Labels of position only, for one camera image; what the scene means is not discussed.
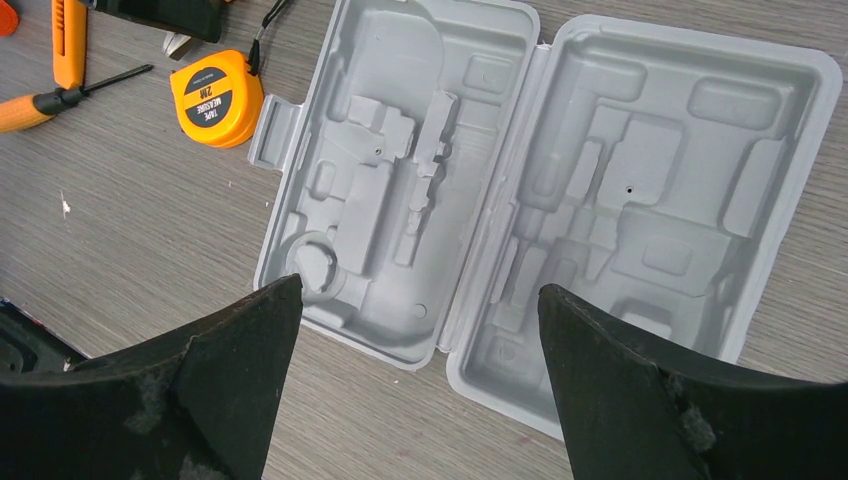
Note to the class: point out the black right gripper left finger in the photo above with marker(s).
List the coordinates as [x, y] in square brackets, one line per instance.
[197, 402]

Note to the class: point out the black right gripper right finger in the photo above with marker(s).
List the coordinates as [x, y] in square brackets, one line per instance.
[633, 405]

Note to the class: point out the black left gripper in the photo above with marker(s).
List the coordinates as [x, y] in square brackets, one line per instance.
[201, 19]

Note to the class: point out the orange tape measure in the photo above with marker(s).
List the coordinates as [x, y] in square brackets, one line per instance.
[218, 99]

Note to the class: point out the grey plastic tool case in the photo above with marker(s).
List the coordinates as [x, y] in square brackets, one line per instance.
[445, 165]

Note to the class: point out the orange black pliers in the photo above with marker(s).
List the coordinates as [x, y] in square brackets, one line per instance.
[176, 46]

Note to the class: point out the orange utility knife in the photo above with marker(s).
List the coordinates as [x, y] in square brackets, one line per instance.
[69, 42]

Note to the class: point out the orange phillips screwdriver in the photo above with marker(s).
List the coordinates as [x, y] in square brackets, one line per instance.
[25, 112]

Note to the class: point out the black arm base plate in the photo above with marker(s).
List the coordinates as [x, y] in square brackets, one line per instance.
[29, 346]

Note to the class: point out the black orange-tipped tool handle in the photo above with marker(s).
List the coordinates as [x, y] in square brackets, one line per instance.
[9, 19]

